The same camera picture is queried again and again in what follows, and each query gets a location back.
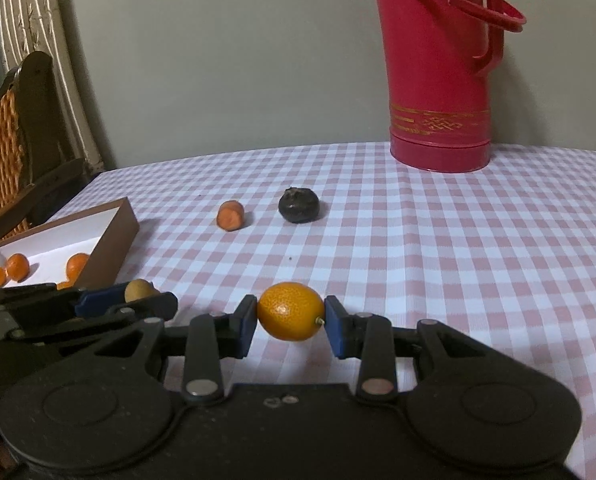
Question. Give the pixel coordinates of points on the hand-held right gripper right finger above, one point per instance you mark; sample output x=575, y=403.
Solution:
x=335, y=330

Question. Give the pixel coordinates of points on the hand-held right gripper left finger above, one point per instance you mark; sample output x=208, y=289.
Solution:
x=248, y=327

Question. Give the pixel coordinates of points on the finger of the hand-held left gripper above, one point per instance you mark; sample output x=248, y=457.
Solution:
x=148, y=307
x=98, y=302

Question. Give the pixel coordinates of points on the tan round longan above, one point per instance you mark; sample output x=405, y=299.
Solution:
x=139, y=289

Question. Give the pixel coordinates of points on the medium orange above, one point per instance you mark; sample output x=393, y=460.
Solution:
x=64, y=285

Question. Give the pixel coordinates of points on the large orange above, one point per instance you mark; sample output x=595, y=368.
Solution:
x=78, y=265

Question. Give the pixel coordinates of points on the brown cardboard box white inside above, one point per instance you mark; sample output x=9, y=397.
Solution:
x=113, y=245

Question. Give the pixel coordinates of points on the small tangerine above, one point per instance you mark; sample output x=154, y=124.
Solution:
x=17, y=266

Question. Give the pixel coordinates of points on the carrot piece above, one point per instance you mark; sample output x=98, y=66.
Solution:
x=229, y=215

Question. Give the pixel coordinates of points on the pink checked tablecloth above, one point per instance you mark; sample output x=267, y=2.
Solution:
x=428, y=260

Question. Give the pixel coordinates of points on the dark water chestnut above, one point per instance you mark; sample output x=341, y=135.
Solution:
x=299, y=205

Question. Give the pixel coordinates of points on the dark wooden wicker chair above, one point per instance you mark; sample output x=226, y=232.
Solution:
x=43, y=110

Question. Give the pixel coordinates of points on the red thermos flask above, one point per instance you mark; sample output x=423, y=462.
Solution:
x=438, y=60

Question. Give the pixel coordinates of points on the striped beige curtain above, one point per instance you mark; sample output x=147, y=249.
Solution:
x=33, y=10

